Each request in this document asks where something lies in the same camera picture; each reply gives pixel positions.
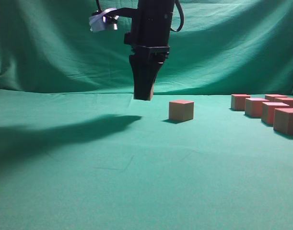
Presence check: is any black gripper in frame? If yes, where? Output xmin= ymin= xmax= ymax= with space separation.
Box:
xmin=124 ymin=0 xmax=175 ymax=100

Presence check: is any black cable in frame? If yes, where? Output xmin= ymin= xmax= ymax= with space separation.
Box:
xmin=170 ymin=0 xmax=186 ymax=33

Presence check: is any green cloth backdrop and cover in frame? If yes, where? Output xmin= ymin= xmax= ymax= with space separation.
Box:
xmin=0 ymin=0 xmax=293 ymax=230

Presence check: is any pink cube column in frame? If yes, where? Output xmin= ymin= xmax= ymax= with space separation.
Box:
xmin=230 ymin=94 xmax=251 ymax=111
xmin=265 ymin=94 xmax=287 ymax=102
xmin=245 ymin=98 xmax=269 ymax=118
xmin=261 ymin=102 xmax=290 ymax=125
xmin=273 ymin=108 xmax=293 ymax=135
xmin=274 ymin=97 xmax=293 ymax=108

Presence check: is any pink cube placed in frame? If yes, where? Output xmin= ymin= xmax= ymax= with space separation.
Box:
xmin=147 ymin=85 xmax=154 ymax=101
xmin=168 ymin=100 xmax=194 ymax=122

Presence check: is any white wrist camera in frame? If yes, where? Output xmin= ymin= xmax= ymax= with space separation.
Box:
xmin=89 ymin=8 xmax=119 ymax=33

